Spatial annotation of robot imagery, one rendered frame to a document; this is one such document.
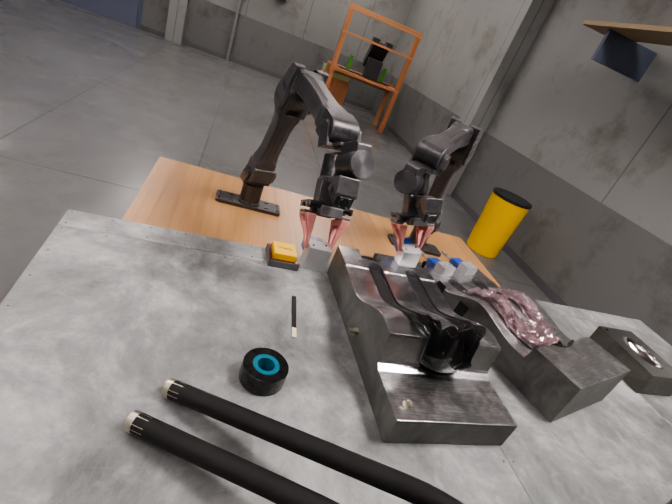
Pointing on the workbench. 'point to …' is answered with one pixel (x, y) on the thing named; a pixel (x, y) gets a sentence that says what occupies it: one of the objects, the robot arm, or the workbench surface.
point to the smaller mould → (636, 361)
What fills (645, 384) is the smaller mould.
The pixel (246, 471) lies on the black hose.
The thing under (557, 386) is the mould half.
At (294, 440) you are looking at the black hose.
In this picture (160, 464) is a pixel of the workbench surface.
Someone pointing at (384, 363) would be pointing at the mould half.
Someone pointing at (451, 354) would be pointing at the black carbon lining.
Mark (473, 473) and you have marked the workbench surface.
